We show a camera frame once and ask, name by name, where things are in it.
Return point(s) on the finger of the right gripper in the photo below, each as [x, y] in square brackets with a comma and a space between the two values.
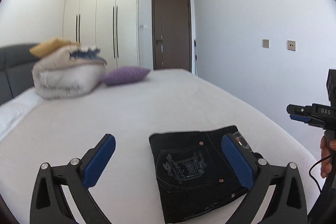
[300, 118]

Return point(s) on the yellow pillow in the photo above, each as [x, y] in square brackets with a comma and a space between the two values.
[45, 48]

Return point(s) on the folded beige duvet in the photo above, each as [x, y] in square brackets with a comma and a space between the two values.
[57, 76]

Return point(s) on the beige wall switch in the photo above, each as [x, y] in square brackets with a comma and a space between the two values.
[265, 43]

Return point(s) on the cream wardrobe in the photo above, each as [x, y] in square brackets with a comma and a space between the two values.
[110, 25]

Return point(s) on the purple pillow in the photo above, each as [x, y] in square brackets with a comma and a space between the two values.
[125, 75]

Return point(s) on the black jeans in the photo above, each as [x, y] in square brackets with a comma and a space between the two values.
[193, 175]

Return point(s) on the beige wall socket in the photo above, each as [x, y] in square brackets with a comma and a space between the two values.
[291, 45]

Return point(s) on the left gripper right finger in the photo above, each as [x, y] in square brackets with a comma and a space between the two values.
[287, 204]

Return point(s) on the grey upholstered headboard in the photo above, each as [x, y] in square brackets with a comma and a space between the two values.
[16, 65]

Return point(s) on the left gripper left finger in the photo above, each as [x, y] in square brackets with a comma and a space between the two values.
[48, 202]

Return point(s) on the brown door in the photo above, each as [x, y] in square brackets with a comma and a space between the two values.
[171, 34]

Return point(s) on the folded blue denim garment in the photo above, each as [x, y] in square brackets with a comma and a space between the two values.
[88, 54]

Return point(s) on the white pillow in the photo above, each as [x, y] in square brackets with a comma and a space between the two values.
[13, 111]

